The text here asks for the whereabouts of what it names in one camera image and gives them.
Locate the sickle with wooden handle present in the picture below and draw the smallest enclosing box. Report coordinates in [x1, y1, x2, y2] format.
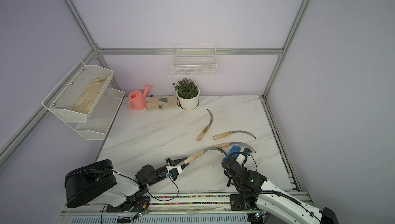
[213, 130, 257, 140]
[213, 142, 256, 153]
[196, 109, 214, 142]
[183, 146, 227, 164]

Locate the blue fluffy rag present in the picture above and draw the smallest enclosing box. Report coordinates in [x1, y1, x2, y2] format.
[222, 145, 241, 163]

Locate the sickle with wooden handle middle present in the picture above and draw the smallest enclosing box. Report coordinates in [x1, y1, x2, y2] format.
[213, 142, 256, 153]

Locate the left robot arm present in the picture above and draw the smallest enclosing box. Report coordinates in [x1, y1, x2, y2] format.
[64, 158, 190, 208]

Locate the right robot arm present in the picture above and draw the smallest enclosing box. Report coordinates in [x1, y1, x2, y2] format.
[222, 154, 339, 224]

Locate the beige work glove on table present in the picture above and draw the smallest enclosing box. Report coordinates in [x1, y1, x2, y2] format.
[146, 95, 179, 111]

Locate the white plant pot with saucer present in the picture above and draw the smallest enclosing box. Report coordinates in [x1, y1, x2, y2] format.
[175, 88, 200, 110]

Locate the white mesh lower shelf basket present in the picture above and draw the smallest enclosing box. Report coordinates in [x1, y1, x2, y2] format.
[66, 87, 124, 140]

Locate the white mesh shelf basket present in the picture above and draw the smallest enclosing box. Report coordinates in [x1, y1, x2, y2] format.
[66, 87, 124, 140]
[42, 61, 114, 123]

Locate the pink watering can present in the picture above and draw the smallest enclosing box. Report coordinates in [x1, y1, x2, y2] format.
[127, 85, 151, 110]

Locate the green potted plant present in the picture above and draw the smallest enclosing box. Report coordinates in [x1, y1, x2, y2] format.
[173, 78, 199, 99]

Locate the beige glove in basket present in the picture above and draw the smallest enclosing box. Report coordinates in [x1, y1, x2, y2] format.
[72, 77, 108, 114]

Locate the white mesh upper shelf basket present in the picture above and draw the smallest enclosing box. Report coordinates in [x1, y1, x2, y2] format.
[42, 61, 114, 123]

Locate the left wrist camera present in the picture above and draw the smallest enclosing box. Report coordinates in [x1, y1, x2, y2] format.
[166, 166, 183, 181]

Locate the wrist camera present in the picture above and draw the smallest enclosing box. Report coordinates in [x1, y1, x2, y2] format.
[166, 166, 183, 181]
[236, 148, 252, 166]

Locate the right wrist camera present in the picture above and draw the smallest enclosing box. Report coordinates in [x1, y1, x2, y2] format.
[236, 148, 252, 166]

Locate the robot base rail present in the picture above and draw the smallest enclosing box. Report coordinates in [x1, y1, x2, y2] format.
[57, 193, 266, 224]

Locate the white wire wall basket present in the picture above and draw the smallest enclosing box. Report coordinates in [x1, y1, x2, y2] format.
[171, 43, 217, 77]

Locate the aluminium frame profile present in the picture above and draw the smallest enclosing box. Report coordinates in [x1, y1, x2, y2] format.
[0, 0, 323, 191]

